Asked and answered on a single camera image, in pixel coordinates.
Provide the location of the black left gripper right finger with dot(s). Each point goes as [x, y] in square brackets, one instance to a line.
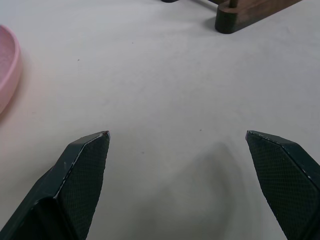
[287, 180]

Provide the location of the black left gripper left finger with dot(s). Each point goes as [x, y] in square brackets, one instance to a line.
[75, 190]

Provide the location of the dark wooden stand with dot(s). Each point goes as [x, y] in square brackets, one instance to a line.
[237, 17]

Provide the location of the pink bowl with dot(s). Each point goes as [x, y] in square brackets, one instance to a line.
[7, 70]

